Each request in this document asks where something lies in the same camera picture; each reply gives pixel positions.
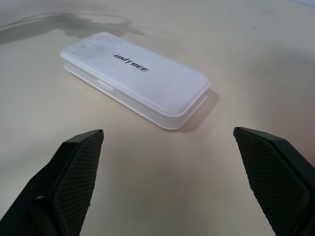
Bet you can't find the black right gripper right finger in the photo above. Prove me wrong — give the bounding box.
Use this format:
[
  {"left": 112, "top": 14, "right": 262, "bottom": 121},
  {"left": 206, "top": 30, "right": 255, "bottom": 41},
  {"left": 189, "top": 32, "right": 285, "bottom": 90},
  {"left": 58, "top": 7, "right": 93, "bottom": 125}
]
[{"left": 233, "top": 126, "right": 315, "bottom": 236}]

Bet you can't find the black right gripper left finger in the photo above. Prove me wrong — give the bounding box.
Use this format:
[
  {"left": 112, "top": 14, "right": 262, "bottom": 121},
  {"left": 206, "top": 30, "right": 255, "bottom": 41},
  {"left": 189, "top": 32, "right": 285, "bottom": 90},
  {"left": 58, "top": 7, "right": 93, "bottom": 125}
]
[{"left": 0, "top": 128, "right": 105, "bottom": 236}]

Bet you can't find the white translucent plastic case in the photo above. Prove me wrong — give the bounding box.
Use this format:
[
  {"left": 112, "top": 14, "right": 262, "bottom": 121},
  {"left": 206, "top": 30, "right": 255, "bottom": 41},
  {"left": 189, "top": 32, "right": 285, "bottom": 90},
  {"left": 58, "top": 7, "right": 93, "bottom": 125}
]
[{"left": 60, "top": 31, "right": 212, "bottom": 130}]

